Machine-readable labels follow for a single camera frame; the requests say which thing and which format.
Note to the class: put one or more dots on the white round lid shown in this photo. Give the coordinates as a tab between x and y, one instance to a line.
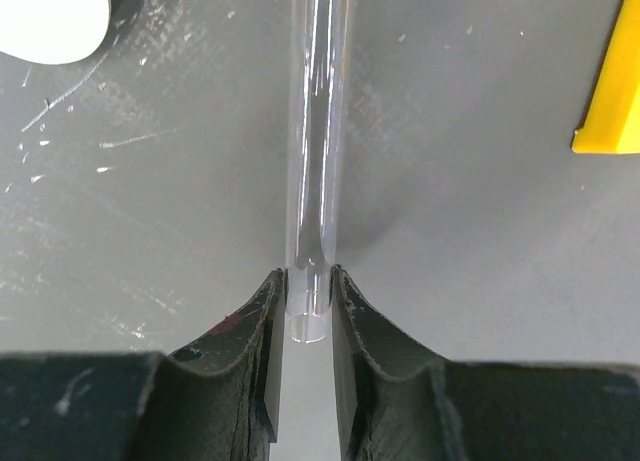
53	32

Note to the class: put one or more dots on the clear test tube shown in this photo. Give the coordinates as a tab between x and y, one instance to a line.
319	68

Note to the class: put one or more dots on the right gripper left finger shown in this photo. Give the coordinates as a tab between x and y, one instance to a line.
216	398

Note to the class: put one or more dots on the yellow test tube rack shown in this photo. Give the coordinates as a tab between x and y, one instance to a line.
611	125

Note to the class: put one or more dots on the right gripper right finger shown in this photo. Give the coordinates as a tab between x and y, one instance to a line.
399	400

